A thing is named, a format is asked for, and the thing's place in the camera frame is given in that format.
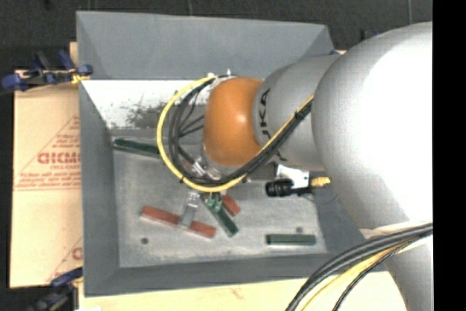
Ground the red-brown flat block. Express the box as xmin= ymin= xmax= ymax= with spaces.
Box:
xmin=221 ymin=194 xmax=242 ymax=218
xmin=139 ymin=205 xmax=217 ymax=240

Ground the black cylinder on white bracket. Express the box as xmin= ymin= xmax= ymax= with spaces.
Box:
xmin=264 ymin=163 xmax=331 ymax=198

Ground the dark green flat block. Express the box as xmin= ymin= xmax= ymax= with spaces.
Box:
xmin=265 ymin=233 xmax=317 ymax=246
xmin=202 ymin=198 xmax=240 ymax=238
xmin=112 ymin=138 xmax=162 ymax=158

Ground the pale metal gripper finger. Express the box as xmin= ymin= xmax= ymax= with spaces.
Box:
xmin=179 ymin=190 xmax=201 ymax=229

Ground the grey metal bin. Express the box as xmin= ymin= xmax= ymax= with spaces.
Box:
xmin=75 ymin=10 xmax=387 ymax=296

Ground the brown cardboard board, red print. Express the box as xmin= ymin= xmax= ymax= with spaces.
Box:
xmin=9 ymin=82 xmax=84 ymax=289

